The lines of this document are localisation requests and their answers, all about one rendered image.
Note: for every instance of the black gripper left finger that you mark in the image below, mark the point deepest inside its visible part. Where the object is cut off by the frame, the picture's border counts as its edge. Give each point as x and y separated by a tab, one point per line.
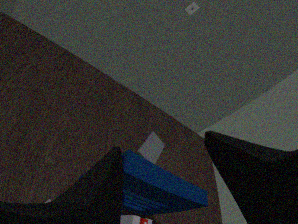
94	199

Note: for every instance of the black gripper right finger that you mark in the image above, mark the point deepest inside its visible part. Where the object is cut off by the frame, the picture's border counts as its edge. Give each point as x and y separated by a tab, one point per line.
263	180

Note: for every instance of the grey flat rectangular block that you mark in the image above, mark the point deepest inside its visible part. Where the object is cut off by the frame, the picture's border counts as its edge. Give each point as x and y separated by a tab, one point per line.
151	148

